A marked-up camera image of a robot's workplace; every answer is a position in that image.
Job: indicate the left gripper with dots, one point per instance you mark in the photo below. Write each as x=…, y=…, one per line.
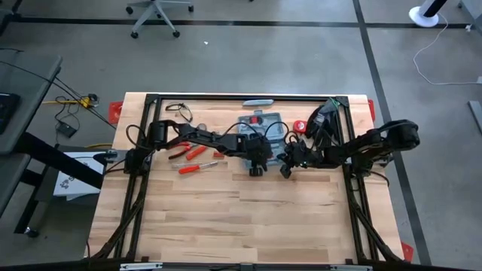
x=258, y=150

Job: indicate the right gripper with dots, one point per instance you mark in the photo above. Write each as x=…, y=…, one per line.
x=301, y=156

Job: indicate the grey plastic tool case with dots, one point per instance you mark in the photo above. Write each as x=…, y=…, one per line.
x=244, y=128

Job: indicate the red tape measure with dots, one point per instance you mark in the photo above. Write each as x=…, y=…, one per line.
x=300, y=126

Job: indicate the red holder hex key set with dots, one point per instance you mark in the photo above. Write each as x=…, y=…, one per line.
x=219, y=154

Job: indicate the grey utility knife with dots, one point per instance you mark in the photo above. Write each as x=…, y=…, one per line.
x=258, y=102

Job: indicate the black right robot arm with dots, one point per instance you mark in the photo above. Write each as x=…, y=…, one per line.
x=361, y=145

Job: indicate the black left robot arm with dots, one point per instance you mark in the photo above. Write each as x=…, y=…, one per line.
x=211, y=140

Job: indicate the black work glove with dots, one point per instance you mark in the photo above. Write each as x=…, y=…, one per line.
x=316, y=124
x=331, y=128

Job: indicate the red table clamp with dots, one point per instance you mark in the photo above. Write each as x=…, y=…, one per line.
x=371, y=109
x=406, y=251
x=115, y=111

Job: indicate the black safety glasses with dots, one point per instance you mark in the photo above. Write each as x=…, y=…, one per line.
x=174, y=107

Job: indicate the grey office chair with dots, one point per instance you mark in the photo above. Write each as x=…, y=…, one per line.
x=156, y=8

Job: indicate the grey metal floor foot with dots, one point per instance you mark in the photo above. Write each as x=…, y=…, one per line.
x=475, y=113

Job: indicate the white round floor stand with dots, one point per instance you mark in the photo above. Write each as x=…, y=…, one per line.
x=422, y=19

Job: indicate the black power adapter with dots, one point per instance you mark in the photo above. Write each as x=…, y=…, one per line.
x=66, y=130

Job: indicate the black desk support beam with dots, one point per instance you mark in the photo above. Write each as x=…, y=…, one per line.
x=56, y=158

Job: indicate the white plug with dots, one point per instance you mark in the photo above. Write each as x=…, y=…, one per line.
x=468, y=28

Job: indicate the black desk caster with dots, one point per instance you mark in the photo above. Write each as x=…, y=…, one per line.
x=32, y=231

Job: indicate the grey desk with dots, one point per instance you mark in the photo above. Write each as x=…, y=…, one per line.
x=9, y=177
x=26, y=75

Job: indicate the black keyboard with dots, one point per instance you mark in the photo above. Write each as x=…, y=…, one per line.
x=7, y=109

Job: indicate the black aluminium table frame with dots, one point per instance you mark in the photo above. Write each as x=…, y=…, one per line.
x=211, y=97

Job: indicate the silver metal bracket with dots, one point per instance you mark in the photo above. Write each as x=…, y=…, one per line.
x=351, y=268
x=140, y=266

